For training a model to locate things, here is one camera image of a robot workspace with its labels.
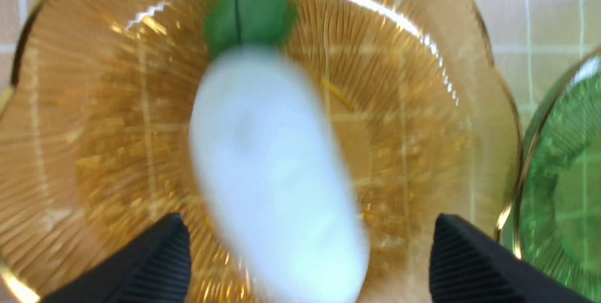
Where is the amber glass plate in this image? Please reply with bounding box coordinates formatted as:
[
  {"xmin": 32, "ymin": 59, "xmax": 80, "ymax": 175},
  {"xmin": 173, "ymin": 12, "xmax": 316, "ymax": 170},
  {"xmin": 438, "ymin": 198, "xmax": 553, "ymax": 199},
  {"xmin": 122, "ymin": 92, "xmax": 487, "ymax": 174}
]
[{"xmin": 0, "ymin": 0, "xmax": 520, "ymax": 303}]

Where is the green glass plate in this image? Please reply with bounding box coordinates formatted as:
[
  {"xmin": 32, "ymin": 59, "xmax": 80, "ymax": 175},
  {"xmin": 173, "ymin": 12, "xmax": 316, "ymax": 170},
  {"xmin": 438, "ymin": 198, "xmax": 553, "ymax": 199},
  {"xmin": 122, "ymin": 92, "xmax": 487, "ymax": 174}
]
[{"xmin": 501, "ymin": 48, "xmax": 600, "ymax": 303}]

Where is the white radish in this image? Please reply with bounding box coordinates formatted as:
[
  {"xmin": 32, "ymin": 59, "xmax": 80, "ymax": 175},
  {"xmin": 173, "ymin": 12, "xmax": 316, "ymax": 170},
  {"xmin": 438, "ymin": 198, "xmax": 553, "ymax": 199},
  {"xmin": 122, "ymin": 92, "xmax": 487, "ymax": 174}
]
[{"xmin": 189, "ymin": 0, "xmax": 370, "ymax": 303}]

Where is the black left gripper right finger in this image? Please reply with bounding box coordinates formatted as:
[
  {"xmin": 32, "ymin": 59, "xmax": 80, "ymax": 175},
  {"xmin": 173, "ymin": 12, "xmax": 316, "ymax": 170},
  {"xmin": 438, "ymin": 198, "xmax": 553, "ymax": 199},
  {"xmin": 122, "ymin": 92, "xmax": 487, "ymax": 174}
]
[{"xmin": 429, "ymin": 214, "xmax": 588, "ymax": 303}]

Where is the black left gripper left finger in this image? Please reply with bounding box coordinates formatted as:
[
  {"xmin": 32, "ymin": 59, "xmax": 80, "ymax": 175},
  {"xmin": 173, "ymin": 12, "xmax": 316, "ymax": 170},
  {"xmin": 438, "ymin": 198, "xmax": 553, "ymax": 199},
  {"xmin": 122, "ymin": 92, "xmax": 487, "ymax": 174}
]
[{"xmin": 41, "ymin": 213, "xmax": 192, "ymax": 303}]

